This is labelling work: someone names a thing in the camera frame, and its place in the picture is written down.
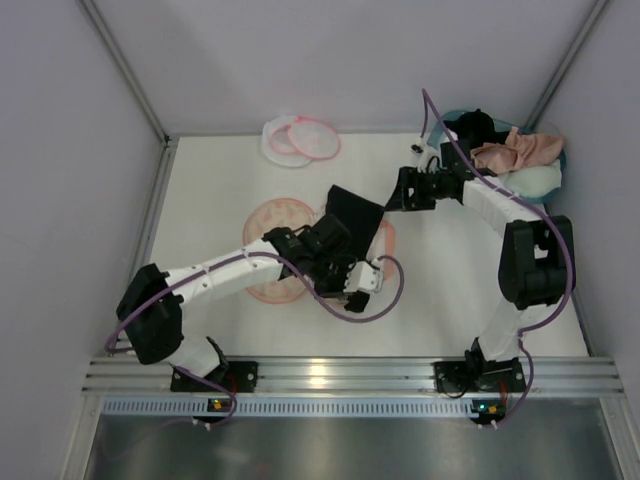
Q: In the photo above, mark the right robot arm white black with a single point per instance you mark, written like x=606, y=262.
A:
x=536, y=274

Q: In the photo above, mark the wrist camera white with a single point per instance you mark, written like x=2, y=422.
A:
x=365, y=277
x=423, y=153

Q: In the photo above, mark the aluminium frame post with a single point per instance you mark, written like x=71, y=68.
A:
x=99, y=24
x=588, y=25

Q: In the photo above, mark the left aluminium frame post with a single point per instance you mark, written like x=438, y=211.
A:
x=99, y=24

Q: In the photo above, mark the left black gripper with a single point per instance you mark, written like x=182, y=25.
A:
x=338, y=273

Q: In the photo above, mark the aluminium front rail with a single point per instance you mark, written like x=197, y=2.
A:
x=552, y=377

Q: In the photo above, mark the black garment in basket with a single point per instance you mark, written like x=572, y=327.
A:
x=477, y=129

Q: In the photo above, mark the blue plastic laundry basket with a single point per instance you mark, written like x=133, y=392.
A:
x=499, y=126

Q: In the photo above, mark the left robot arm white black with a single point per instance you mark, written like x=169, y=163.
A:
x=155, y=306

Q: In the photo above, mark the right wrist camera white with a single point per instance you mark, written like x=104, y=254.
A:
x=423, y=153

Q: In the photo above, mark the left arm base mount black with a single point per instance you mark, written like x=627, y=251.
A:
x=240, y=377

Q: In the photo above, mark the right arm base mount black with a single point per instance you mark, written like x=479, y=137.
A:
x=455, y=378

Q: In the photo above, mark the pink garment in basket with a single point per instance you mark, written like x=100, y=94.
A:
x=519, y=151

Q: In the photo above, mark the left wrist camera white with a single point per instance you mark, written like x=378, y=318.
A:
x=365, y=277

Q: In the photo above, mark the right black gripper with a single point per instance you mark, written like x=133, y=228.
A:
x=410, y=188

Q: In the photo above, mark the right aluminium frame post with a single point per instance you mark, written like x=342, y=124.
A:
x=588, y=25

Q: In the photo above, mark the grey slotted cable duct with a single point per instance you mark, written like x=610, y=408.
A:
x=302, y=407

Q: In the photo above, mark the pink floral mesh laundry bag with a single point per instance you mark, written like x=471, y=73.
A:
x=293, y=213

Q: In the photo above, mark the black bra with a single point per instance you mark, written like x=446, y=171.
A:
x=355, y=215

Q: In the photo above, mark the white garment in basket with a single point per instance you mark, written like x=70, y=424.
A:
x=535, y=184

